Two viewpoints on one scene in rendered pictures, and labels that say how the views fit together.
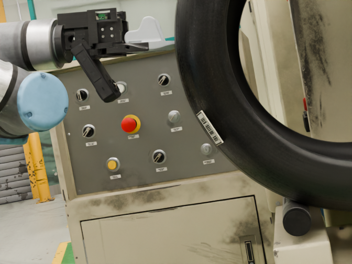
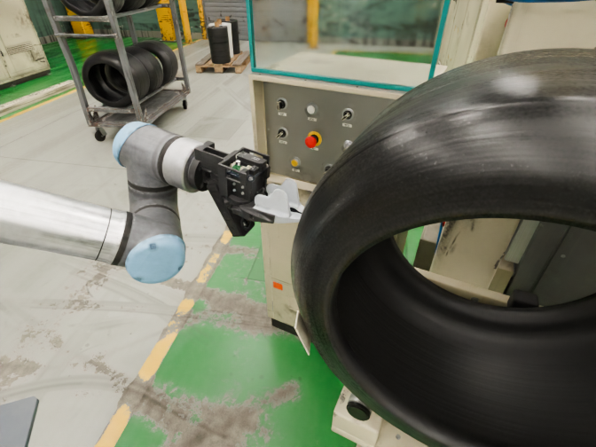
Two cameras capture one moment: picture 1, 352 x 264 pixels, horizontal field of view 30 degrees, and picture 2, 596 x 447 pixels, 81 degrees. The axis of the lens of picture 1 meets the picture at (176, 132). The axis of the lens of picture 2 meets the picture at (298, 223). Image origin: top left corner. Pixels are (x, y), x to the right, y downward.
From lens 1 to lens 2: 0.83 m
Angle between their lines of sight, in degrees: 37
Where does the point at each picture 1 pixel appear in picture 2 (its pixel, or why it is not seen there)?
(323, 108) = (455, 244)
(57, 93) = (170, 258)
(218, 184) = not seen: hidden behind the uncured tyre
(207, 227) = not seen: hidden behind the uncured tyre
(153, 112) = (333, 136)
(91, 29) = (222, 183)
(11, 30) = (151, 151)
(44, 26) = (179, 161)
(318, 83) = (461, 223)
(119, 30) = (249, 192)
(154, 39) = (283, 213)
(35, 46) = (170, 178)
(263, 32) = not seen: outside the picture
